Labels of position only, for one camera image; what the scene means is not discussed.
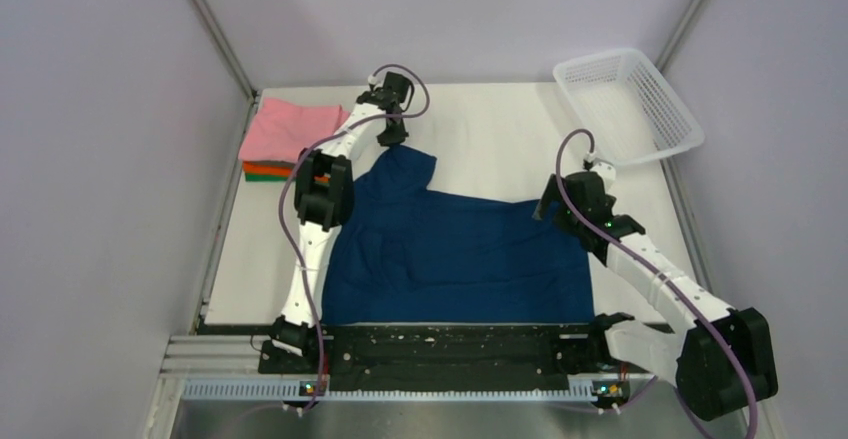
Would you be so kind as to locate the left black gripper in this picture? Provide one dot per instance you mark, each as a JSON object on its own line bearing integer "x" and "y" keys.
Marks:
{"x": 395, "y": 138}

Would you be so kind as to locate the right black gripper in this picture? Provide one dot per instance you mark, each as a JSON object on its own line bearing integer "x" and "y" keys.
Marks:
{"x": 546, "y": 203}

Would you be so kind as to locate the blue t-shirt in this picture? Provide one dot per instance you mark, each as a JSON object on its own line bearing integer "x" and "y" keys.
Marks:
{"x": 410, "y": 254}

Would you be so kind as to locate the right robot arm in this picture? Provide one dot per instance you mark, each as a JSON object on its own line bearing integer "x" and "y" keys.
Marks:
{"x": 719, "y": 358}

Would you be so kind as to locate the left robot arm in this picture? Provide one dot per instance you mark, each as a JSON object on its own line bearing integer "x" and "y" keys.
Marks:
{"x": 321, "y": 192}

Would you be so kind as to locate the white plastic basket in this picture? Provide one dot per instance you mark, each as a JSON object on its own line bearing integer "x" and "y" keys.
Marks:
{"x": 635, "y": 115}

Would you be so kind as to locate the pink folded t-shirt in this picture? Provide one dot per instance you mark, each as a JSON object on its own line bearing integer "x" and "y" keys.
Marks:
{"x": 281, "y": 129}

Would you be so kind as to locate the grey folded t-shirt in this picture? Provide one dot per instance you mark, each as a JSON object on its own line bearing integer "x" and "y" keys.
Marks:
{"x": 269, "y": 162}

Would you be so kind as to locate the green folded t-shirt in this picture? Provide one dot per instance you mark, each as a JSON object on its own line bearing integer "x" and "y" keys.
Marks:
{"x": 250, "y": 177}

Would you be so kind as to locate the orange folded t-shirt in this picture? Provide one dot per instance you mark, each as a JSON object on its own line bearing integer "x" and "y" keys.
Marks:
{"x": 268, "y": 170}

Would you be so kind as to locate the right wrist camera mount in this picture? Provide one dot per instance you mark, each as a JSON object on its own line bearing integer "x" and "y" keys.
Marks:
{"x": 603, "y": 169}

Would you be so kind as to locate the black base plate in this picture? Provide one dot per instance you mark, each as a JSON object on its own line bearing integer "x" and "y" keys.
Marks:
{"x": 451, "y": 358}

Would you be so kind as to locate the left aluminium frame post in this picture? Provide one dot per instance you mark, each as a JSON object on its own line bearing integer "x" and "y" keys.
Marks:
{"x": 223, "y": 47}

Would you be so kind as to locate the aluminium frame post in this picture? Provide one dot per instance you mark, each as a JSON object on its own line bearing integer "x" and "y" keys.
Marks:
{"x": 223, "y": 47}
{"x": 679, "y": 33}

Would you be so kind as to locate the white slotted cable duct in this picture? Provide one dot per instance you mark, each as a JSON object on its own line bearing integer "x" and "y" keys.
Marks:
{"x": 302, "y": 391}

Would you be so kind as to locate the right aluminium frame post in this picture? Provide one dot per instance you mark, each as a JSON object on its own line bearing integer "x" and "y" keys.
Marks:
{"x": 679, "y": 33}

